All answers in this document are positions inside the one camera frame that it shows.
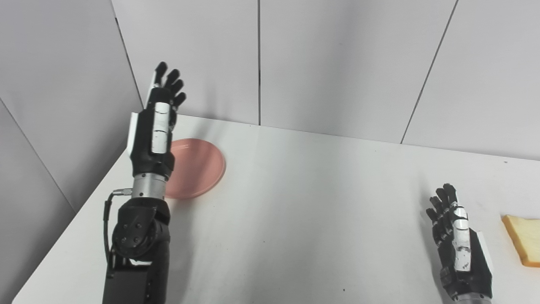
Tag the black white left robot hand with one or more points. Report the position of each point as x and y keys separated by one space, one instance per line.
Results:
x=145 y=143

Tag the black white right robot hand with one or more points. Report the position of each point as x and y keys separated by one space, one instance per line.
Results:
x=470 y=270

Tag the pink round plate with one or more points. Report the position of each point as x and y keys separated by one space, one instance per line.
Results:
x=198 y=166

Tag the slice of white bread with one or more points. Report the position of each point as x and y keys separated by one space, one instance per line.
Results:
x=526 y=240

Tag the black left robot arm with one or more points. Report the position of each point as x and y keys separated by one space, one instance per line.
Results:
x=137 y=253

